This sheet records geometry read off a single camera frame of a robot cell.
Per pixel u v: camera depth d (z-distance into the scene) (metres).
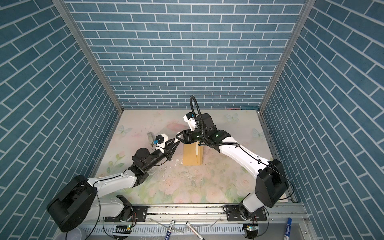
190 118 0.69
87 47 0.85
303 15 0.73
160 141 0.65
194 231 0.69
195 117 0.69
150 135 1.02
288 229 0.69
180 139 0.73
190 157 0.96
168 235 0.67
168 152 0.71
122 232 0.72
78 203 0.42
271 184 0.42
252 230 0.73
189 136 0.68
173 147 0.75
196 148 0.99
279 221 0.73
